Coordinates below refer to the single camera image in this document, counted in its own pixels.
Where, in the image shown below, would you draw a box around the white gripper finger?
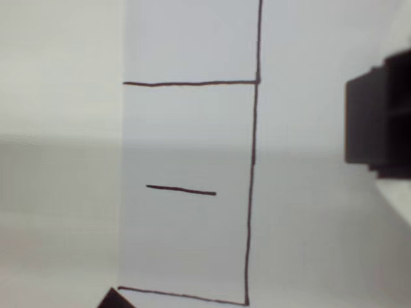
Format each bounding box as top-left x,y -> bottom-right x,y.
369,162 -> 411,232
383,19 -> 411,70

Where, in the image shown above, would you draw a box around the black cube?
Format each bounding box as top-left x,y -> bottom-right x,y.
344,65 -> 411,167

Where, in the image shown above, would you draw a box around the white paper sheet with drawn boxes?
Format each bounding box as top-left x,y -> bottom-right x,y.
118,0 -> 411,308

